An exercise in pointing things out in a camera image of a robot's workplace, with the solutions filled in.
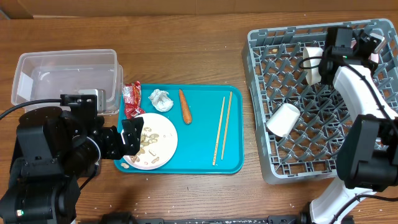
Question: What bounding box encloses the white bowl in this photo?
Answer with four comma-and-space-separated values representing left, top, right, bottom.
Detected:
302, 47, 323, 85

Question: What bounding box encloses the wooden chopstick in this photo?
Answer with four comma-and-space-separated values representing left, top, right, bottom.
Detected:
221, 91, 233, 160
212, 96, 225, 166

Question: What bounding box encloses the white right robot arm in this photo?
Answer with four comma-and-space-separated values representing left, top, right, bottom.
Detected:
299, 26, 397, 223

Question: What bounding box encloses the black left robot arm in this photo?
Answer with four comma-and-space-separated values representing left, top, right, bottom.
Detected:
1, 107, 144, 223

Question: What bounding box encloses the grey dishwasher rack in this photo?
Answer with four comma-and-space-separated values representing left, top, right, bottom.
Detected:
241, 17, 398, 185

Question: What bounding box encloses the peanut on tray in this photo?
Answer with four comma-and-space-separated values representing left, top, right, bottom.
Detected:
121, 163, 129, 169

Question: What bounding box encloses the large white plate with peanuts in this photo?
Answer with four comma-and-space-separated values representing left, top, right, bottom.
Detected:
123, 113, 178, 170

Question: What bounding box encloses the red snack wrapper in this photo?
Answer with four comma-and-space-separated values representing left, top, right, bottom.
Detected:
122, 81, 145, 119

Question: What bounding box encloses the crumpled white tissue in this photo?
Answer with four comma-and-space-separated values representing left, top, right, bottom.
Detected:
148, 89, 174, 112

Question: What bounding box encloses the orange carrot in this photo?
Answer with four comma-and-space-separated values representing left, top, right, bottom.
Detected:
179, 89, 192, 124

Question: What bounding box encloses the teal plastic tray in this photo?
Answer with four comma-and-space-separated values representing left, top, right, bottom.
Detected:
113, 83, 245, 175

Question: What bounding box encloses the clear plastic bin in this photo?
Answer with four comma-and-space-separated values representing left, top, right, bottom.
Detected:
11, 49, 123, 115

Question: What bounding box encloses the white paper cup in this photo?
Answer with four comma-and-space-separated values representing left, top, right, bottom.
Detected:
266, 103, 300, 138

